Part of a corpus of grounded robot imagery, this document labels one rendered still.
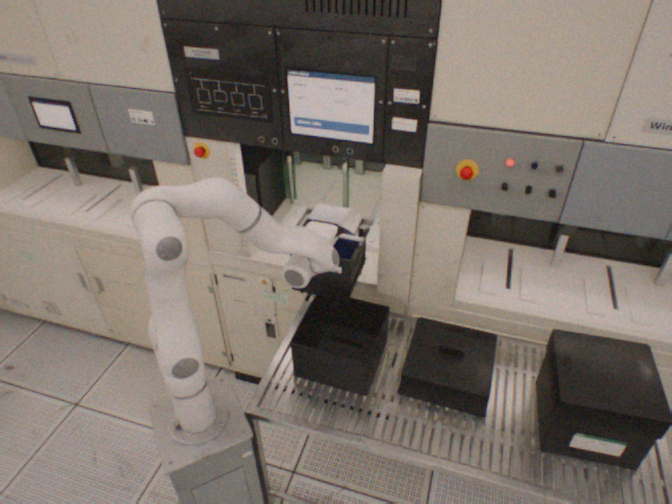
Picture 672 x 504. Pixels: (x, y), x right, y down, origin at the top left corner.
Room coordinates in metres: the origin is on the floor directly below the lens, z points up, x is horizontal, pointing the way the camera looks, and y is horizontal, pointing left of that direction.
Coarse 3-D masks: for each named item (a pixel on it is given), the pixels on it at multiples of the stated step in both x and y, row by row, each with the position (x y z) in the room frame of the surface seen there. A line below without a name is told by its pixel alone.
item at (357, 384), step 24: (312, 312) 1.32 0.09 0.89; (336, 312) 1.36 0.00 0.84; (360, 312) 1.33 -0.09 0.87; (384, 312) 1.30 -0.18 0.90; (312, 336) 1.30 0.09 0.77; (336, 336) 1.29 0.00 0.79; (360, 336) 1.31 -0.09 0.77; (384, 336) 1.23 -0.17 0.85; (312, 360) 1.10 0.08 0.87; (336, 360) 1.07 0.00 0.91; (360, 360) 1.19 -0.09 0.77; (336, 384) 1.08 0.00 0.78; (360, 384) 1.05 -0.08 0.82
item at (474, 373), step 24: (432, 336) 1.22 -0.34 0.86; (456, 336) 1.21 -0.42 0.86; (480, 336) 1.21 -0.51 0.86; (408, 360) 1.11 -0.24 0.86; (432, 360) 1.11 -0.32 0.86; (456, 360) 1.11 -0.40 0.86; (480, 360) 1.11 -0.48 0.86; (408, 384) 1.04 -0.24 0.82; (432, 384) 1.02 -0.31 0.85; (456, 384) 1.01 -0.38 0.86; (480, 384) 1.01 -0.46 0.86; (456, 408) 0.99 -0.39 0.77; (480, 408) 0.96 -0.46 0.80
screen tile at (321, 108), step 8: (296, 80) 1.58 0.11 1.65; (304, 80) 1.57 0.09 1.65; (296, 88) 1.58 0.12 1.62; (304, 88) 1.57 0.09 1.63; (312, 88) 1.56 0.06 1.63; (328, 88) 1.54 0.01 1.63; (320, 96) 1.55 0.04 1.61; (328, 96) 1.55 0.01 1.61; (296, 104) 1.58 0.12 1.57; (304, 104) 1.57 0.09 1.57; (312, 104) 1.56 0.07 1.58; (320, 104) 1.55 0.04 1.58; (328, 104) 1.54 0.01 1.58; (296, 112) 1.58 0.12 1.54; (304, 112) 1.57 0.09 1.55; (312, 112) 1.56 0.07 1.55; (320, 112) 1.55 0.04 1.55; (328, 112) 1.55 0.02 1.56
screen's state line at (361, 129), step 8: (296, 120) 1.58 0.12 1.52; (304, 120) 1.57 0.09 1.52; (312, 120) 1.56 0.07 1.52; (320, 120) 1.55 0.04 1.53; (320, 128) 1.55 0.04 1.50; (328, 128) 1.55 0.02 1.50; (336, 128) 1.54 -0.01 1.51; (344, 128) 1.53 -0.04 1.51; (352, 128) 1.52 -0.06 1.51; (360, 128) 1.51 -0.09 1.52; (368, 128) 1.50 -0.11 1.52
